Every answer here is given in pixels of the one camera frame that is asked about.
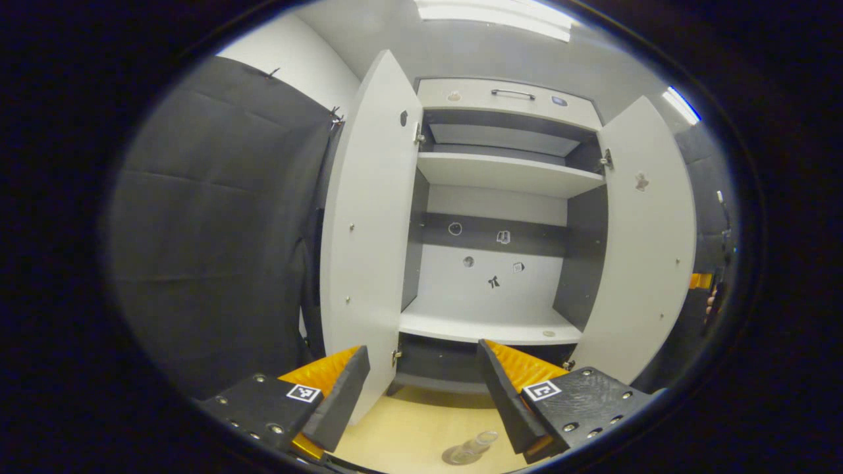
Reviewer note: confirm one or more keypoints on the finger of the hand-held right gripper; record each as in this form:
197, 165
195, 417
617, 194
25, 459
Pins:
701, 281

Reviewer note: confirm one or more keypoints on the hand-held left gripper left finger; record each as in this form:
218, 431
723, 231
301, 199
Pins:
342, 401

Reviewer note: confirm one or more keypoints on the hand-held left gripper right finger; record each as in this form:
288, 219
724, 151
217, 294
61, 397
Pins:
507, 401

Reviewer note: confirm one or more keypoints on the clear glass bottle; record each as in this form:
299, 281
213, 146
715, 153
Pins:
477, 444

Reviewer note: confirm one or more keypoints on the white cabinet door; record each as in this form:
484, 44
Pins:
642, 263
369, 230

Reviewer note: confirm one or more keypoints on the grey white cabinet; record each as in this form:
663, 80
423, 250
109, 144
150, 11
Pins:
490, 171

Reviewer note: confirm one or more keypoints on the white cabinet drawer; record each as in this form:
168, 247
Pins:
474, 95

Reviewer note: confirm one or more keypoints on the black quilted cloth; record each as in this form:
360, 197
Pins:
211, 230
708, 230

